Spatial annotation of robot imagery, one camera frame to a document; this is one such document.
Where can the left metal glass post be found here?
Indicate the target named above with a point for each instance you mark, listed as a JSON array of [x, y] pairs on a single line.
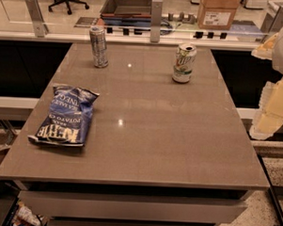
[[38, 24]]

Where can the black office chair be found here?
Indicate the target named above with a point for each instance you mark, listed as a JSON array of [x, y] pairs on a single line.
[[67, 3]]

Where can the snack bags in bin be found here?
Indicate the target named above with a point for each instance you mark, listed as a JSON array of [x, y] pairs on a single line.
[[25, 217]]

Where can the grey drawer front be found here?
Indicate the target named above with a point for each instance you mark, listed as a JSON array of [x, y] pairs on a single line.
[[82, 205]]

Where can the right metal glass post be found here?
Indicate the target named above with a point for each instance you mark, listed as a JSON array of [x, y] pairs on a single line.
[[272, 23]]

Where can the white green 7up can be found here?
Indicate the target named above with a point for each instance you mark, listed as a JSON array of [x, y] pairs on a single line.
[[184, 64]]

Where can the middle metal glass post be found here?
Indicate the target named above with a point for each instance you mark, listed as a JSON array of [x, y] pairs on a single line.
[[156, 17]]

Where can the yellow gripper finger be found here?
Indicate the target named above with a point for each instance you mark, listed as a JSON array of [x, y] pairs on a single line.
[[269, 117], [264, 51]]

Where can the cardboard box with label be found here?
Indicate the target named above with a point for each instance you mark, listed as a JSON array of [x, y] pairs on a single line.
[[216, 14]]

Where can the metal glass post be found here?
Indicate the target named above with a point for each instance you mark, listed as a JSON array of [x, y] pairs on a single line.
[[156, 17], [272, 23], [38, 24]]

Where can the tall silver blue can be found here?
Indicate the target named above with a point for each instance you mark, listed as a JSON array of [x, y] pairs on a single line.
[[98, 42]]

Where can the blue chip bag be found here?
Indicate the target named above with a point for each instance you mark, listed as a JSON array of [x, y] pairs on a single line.
[[68, 119]]

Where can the open grey tray box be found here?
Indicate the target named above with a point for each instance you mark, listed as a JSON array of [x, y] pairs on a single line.
[[126, 8]]

